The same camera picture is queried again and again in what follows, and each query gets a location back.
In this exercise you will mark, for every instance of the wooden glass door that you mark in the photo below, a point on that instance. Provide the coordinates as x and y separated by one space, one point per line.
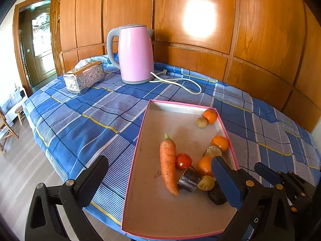
42 60

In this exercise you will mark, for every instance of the white tissue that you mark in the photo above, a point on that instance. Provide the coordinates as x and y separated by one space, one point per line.
81 63

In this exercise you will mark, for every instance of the pink electric kettle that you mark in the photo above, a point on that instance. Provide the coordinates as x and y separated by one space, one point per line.
135 55

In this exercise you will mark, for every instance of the pink cardboard box tray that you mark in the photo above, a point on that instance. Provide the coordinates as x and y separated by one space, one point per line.
155 205

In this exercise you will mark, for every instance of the orange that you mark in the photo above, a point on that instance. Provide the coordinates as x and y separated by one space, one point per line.
204 166
210 116
220 143

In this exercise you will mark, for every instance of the blue plaid tablecloth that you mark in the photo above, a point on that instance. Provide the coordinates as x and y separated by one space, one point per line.
100 110

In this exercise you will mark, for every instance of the small yellow-green pear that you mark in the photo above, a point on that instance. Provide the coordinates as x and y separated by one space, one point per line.
202 122
206 182

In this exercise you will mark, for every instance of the wooden stool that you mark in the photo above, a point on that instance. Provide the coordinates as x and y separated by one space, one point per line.
19 109

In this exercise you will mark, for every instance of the silver embossed tissue box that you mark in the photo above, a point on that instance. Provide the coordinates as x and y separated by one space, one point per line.
85 77

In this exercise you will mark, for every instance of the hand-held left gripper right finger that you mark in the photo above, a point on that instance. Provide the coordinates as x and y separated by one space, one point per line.
225 178

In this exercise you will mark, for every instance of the red tomato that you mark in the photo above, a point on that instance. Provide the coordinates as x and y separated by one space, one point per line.
183 160

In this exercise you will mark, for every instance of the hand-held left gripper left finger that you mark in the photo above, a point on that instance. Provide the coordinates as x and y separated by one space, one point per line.
96 173

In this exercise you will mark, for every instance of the carrot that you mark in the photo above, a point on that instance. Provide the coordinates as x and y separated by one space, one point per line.
168 163

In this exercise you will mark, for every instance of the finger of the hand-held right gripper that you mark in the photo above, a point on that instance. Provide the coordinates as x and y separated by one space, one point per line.
265 172

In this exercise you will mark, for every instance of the wooden chair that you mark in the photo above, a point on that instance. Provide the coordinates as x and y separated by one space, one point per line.
10 133

